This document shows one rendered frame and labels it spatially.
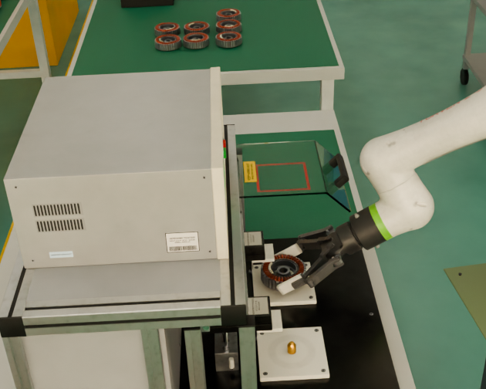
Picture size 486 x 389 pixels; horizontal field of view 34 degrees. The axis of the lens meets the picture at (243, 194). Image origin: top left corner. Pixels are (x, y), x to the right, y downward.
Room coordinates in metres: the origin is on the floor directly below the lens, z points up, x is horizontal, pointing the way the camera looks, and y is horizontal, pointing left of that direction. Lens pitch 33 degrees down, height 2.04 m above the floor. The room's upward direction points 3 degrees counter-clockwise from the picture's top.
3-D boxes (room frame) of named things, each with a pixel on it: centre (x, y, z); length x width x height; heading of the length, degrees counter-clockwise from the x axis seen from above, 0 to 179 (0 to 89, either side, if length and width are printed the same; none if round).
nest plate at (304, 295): (1.52, -0.09, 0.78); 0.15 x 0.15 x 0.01; 1
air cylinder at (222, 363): (1.28, 0.05, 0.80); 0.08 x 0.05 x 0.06; 1
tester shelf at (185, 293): (1.39, 0.23, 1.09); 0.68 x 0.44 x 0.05; 1
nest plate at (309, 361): (1.28, -0.09, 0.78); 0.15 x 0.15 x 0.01; 1
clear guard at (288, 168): (1.61, -0.08, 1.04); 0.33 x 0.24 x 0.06; 91
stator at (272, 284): (1.52, -0.09, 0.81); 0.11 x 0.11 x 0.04
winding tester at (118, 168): (1.41, 0.23, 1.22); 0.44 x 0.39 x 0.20; 1
